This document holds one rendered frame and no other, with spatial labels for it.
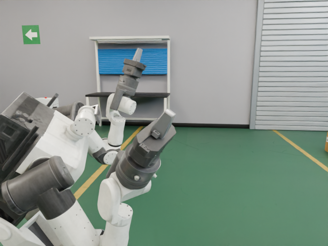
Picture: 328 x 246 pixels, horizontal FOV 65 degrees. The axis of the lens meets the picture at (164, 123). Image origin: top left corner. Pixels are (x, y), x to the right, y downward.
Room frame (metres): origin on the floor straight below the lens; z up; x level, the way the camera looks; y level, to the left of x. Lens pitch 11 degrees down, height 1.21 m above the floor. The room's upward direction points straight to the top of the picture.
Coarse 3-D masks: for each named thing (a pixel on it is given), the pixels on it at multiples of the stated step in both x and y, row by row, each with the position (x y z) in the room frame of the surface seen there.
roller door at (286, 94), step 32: (288, 0) 5.24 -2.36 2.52; (320, 0) 5.18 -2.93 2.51; (256, 32) 5.33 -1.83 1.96; (288, 32) 5.23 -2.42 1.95; (320, 32) 5.17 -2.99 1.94; (256, 64) 5.32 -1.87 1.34; (288, 64) 5.23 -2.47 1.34; (320, 64) 5.16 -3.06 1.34; (256, 96) 5.32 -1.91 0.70; (288, 96) 5.22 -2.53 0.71; (320, 96) 5.15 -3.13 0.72; (256, 128) 5.29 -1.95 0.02; (288, 128) 5.21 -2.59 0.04; (320, 128) 5.14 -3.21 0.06
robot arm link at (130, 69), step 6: (126, 60) 1.19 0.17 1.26; (132, 60) 1.16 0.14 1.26; (126, 66) 1.18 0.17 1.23; (132, 66) 1.15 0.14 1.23; (138, 66) 1.14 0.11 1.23; (144, 66) 1.15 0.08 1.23; (126, 72) 1.16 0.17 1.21; (132, 72) 1.14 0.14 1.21; (138, 72) 1.15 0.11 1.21; (120, 78) 1.16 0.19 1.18; (126, 78) 1.14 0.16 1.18; (132, 78) 1.15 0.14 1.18; (120, 84) 1.14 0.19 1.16; (126, 84) 1.13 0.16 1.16; (132, 84) 1.14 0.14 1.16
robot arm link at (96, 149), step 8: (88, 136) 1.09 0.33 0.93; (96, 136) 1.13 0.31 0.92; (96, 144) 1.12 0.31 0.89; (104, 144) 1.17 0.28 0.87; (88, 152) 1.14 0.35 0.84; (96, 152) 1.13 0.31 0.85; (104, 152) 1.14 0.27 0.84; (112, 152) 1.15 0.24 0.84; (104, 160) 1.15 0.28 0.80; (112, 160) 1.17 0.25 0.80
